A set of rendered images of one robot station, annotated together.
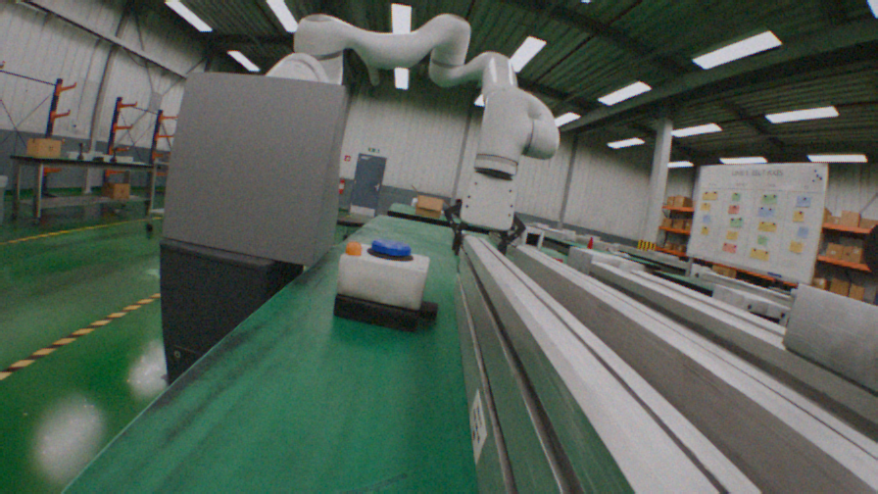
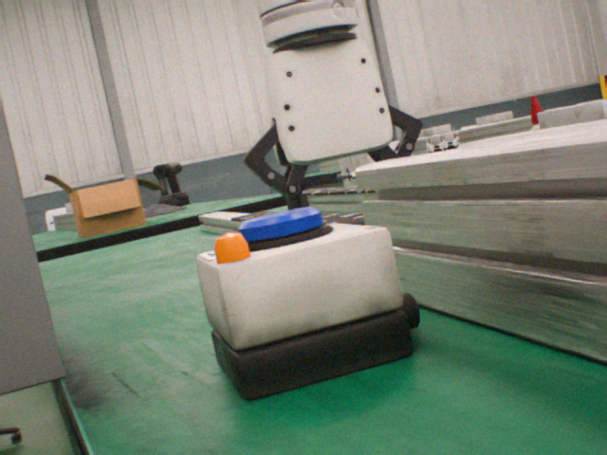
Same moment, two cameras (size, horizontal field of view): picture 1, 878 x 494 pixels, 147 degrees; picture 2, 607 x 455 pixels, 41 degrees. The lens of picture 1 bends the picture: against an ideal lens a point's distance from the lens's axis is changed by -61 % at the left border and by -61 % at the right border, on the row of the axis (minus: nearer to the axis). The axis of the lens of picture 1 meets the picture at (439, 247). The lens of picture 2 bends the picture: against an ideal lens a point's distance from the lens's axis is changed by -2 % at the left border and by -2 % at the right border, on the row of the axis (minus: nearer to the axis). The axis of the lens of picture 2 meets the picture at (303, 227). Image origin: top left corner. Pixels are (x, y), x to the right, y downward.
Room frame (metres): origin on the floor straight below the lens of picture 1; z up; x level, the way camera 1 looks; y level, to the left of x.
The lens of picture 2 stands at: (-0.06, 0.12, 0.88)
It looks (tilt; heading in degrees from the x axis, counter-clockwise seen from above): 5 degrees down; 348
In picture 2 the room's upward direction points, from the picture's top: 12 degrees counter-clockwise
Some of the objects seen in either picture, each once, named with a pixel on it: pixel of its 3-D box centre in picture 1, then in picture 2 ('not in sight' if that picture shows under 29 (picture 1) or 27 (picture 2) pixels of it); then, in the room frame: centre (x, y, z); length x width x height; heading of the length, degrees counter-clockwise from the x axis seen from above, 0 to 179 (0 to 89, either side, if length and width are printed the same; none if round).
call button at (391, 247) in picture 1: (390, 251); (283, 232); (0.32, 0.05, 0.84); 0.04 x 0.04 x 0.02
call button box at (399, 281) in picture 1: (393, 284); (313, 295); (0.32, 0.04, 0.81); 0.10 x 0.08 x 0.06; 91
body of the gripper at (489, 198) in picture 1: (489, 198); (324, 96); (0.63, -0.08, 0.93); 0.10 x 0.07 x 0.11; 91
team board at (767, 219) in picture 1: (743, 267); not in sight; (2.21, -2.79, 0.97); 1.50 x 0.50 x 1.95; 8
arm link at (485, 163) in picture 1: (496, 168); (313, 26); (0.63, -0.08, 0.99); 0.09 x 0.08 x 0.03; 91
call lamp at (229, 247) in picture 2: (354, 247); (230, 245); (0.29, 0.08, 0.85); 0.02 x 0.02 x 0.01
